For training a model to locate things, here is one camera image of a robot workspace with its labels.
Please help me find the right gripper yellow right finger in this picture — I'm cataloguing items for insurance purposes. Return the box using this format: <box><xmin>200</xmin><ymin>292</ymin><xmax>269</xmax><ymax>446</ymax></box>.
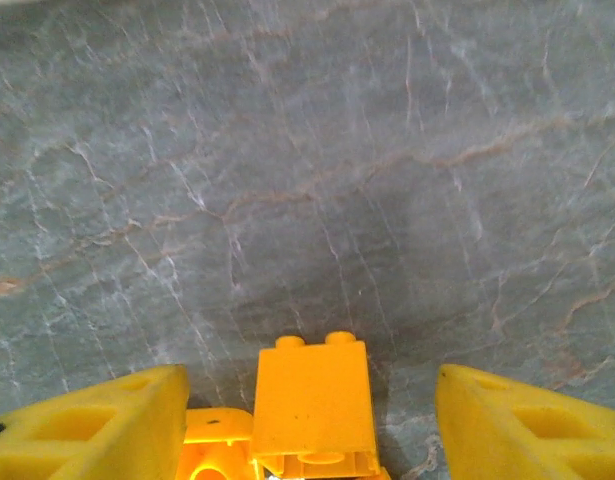
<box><xmin>434</xmin><ymin>363</ymin><xmax>615</xmax><ymax>480</ymax></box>

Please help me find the yellow lego brick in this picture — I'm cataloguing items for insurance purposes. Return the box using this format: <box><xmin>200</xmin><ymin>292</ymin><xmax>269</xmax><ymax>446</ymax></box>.
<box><xmin>250</xmin><ymin>333</ymin><xmax>383</xmax><ymax>479</ymax></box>
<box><xmin>175</xmin><ymin>407</ymin><xmax>392</xmax><ymax>480</ymax></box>

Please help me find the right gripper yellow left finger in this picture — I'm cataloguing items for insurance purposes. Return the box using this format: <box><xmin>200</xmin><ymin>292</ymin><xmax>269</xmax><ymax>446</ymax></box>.
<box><xmin>0</xmin><ymin>364</ymin><xmax>191</xmax><ymax>480</ymax></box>

